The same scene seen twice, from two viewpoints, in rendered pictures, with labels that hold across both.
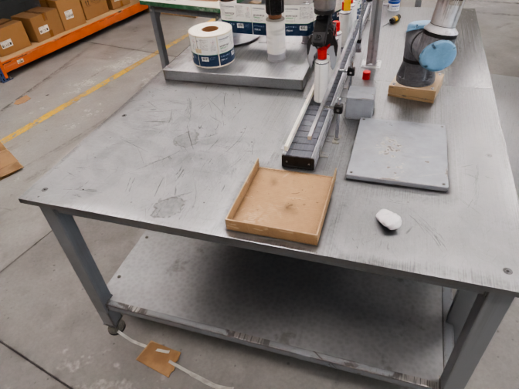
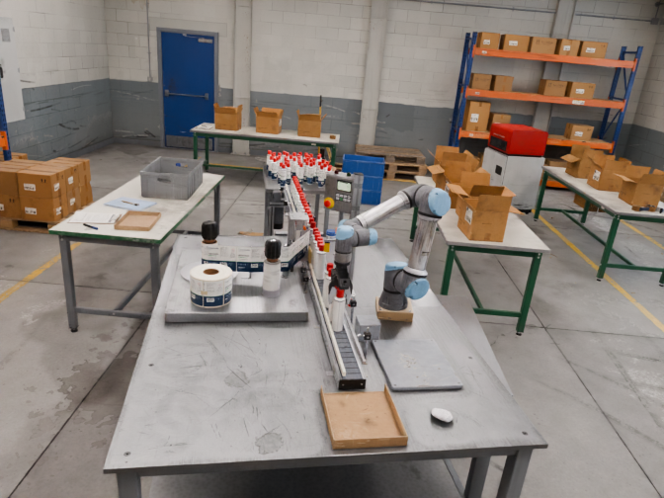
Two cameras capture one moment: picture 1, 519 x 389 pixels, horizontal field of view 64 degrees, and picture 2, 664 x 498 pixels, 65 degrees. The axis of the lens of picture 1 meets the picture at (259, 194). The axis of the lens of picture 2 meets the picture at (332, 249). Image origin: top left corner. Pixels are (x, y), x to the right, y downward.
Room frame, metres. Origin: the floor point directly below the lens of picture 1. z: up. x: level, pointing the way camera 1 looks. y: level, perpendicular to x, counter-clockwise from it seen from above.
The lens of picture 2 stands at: (-0.31, 0.89, 2.09)
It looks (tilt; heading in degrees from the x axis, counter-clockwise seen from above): 21 degrees down; 328
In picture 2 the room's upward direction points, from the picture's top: 5 degrees clockwise
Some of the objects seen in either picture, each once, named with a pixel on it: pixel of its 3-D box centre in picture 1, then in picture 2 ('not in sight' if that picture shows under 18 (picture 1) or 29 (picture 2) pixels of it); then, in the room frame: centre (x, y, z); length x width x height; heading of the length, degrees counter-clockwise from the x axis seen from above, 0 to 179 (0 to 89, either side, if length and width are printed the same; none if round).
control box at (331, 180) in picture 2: not in sight; (342, 192); (1.94, -0.54, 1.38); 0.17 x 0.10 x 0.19; 34
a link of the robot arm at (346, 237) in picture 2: not in sight; (345, 239); (1.47, -0.28, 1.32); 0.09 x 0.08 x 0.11; 88
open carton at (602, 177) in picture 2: not in sight; (604, 172); (3.30, -5.05, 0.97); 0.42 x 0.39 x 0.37; 55
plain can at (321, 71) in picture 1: (321, 76); (338, 309); (1.45, -0.27, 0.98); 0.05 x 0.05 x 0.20
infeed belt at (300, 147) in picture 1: (338, 59); (322, 290); (1.86, -0.43, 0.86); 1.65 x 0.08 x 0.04; 159
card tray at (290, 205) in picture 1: (284, 197); (361, 413); (0.93, -0.07, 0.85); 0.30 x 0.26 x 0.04; 159
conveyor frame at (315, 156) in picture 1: (338, 61); (322, 291); (1.86, -0.43, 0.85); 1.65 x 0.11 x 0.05; 159
